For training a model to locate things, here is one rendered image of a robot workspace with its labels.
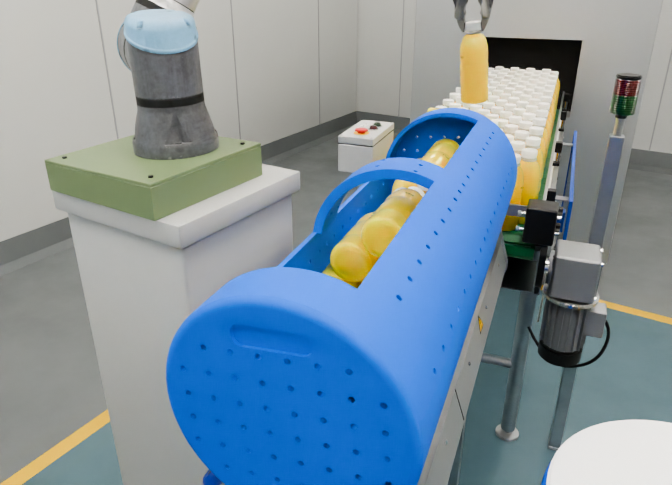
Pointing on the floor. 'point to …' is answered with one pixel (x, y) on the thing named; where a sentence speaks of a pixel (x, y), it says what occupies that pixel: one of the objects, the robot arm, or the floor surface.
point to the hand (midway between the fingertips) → (473, 25)
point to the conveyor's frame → (525, 280)
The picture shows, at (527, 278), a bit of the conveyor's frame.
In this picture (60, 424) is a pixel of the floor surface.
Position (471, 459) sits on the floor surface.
